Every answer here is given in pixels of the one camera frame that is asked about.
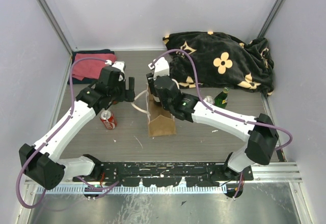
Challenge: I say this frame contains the brown canvas bag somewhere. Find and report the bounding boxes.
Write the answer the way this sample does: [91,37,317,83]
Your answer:
[131,85,177,137]

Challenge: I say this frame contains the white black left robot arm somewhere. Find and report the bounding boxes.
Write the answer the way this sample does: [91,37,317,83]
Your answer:
[19,61,134,190]

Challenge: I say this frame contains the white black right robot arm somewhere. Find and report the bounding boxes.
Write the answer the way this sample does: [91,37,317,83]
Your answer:
[146,73,279,180]

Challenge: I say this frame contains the red soda can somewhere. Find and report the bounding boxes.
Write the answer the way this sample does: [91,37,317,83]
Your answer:
[100,109,117,129]

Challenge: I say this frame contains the red folded cloth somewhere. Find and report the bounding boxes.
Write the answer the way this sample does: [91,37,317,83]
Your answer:
[72,53,117,81]

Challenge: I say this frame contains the dark navy folded cloth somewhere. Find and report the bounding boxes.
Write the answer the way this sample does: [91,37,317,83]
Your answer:
[72,49,115,84]

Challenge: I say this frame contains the black floral blanket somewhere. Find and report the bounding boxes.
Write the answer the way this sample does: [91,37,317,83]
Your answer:
[162,32,274,96]

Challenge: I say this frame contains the purple soda can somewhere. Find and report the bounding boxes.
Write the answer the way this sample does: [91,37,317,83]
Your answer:
[203,96,215,105]

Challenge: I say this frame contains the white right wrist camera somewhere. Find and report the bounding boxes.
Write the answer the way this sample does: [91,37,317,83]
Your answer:
[148,57,170,80]

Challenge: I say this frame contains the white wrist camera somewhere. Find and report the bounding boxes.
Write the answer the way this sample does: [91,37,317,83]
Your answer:
[148,57,170,80]
[105,60,126,73]

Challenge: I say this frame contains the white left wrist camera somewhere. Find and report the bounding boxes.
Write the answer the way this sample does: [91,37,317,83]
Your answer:
[105,60,126,73]

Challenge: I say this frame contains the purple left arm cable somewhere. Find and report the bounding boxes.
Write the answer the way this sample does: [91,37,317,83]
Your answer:
[15,57,120,209]

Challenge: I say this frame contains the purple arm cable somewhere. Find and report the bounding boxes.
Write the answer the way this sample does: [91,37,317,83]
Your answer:
[151,48,294,156]
[15,57,120,209]

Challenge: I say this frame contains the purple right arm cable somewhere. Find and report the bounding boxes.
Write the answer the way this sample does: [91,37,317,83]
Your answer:
[151,48,294,156]

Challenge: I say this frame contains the white slotted cable duct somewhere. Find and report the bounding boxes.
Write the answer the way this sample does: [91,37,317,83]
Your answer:
[46,184,227,194]

